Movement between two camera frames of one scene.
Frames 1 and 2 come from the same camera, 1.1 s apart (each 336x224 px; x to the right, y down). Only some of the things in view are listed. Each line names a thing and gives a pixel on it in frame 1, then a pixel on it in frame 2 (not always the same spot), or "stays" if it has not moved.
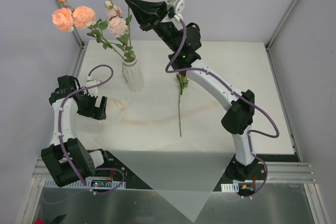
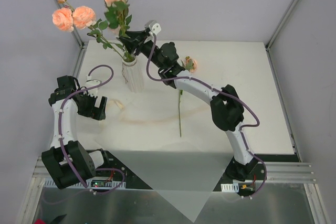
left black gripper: [92, 106] stays
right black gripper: [159, 19] to [139, 42]
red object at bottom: [39, 221] stays
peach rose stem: [67, 19] stays
